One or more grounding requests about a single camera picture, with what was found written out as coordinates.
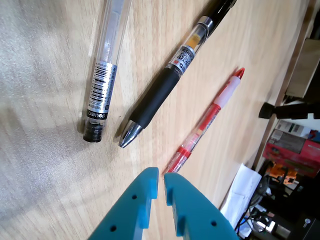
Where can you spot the red cardboard box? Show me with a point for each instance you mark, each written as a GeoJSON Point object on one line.
{"type": "Point", "coordinates": [307, 155]}

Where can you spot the white green small box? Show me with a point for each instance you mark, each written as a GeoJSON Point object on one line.
{"type": "Point", "coordinates": [295, 128]}

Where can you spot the orange black object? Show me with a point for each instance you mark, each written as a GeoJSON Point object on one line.
{"type": "Point", "coordinates": [280, 172]}

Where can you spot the black clamp stand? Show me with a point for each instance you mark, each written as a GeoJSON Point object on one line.
{"type": "Point", "coordinates": [290, 111]}

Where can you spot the light wooden board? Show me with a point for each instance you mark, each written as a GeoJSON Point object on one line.
{"type": "Point", "coordinates": [305, 72]}

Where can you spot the black retractable pen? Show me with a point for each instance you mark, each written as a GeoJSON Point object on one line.
{"type": "Point", "coordinates": [157, 95]}

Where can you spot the white paper sheet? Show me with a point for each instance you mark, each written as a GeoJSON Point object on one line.
{"type": "Point", "coordinates": [243, 190]}

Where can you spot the red pen white grip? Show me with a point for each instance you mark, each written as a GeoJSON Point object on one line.
{"type": "Point", "coordinates": [212, 110]}

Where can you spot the black device with logo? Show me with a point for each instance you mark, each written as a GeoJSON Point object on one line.
{"type": "Point", "coordinates": [308, 225]}

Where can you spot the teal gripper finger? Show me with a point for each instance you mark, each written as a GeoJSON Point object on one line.
{"type": "Point", "coordinates": [197, 215]}
{"type": "Point", "coordinates": [130, 212]}

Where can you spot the small blue object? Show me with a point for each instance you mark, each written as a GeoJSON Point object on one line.
{"type": "Point", "coordinates": [315, 135]}

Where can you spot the clear gel pen black cap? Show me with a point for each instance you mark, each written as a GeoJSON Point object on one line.
{"type": "Point", "coordinates": [100, 87]}

